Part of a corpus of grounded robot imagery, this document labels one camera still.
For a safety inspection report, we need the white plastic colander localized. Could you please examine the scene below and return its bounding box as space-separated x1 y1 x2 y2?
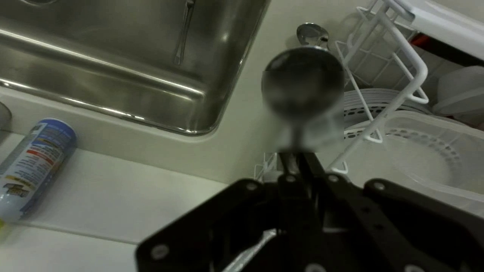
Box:
342 110 484 214

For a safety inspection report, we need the stainless steel sink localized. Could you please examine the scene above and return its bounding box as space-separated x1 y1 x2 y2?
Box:
0 0 271 136

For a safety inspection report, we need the small metal spoon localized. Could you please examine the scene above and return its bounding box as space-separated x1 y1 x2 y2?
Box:
296 23 330 49

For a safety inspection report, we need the blue and white spray can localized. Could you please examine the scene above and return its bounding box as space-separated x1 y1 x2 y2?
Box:
0 118 78 223

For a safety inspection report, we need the large metal spoon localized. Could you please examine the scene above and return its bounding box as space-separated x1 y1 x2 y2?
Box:
222 45 345 272

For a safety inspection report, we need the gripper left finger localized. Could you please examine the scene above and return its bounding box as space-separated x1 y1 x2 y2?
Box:
135 152 311 272

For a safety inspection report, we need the white wire dish drainer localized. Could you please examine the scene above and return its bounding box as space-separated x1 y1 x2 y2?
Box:
253 0 484 219

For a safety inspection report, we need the white bowl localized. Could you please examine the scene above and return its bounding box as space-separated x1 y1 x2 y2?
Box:
432 66 484 118

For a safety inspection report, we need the silver cutlery piece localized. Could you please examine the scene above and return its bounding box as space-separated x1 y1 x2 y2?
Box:
174 0 196 66

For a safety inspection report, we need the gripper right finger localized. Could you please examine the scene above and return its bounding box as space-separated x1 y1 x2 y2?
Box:
301 152 484 272

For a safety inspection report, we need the stack of white plates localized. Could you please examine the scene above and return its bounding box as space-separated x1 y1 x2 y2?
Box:
342 88 432 127

